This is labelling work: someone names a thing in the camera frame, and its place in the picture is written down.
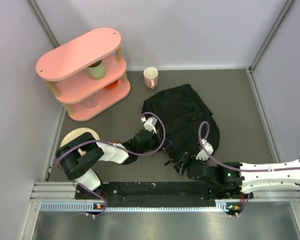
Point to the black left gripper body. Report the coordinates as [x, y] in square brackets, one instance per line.
[154, 144]

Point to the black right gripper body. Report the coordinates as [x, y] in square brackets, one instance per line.
[189, 160]

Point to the black student backpack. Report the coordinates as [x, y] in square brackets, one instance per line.
[182, 111]

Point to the pink mug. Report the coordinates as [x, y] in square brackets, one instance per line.
[151, 75]

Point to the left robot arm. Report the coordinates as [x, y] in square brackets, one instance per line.
[77, 157]

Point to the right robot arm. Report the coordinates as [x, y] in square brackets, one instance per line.
[232, 179]

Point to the orange bowl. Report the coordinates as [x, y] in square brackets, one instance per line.
[112, 85]

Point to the clear glass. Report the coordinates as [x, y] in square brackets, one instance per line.
[91, 102]

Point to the pink cream plate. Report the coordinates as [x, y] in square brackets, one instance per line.
[76, 133]

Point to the green mug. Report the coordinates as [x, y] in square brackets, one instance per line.
[96, 70]

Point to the pink three-tier shelf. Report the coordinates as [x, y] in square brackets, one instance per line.
[61, 69]

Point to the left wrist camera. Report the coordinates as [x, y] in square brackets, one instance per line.
[149, 124]

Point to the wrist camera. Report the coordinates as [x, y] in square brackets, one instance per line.
[149, 124]
[205, 152]

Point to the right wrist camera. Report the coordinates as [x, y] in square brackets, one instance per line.
[205, 152]

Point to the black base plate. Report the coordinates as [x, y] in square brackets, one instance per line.
[123, 190]

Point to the slotted cable duct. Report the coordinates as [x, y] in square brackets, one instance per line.
[96, 207]

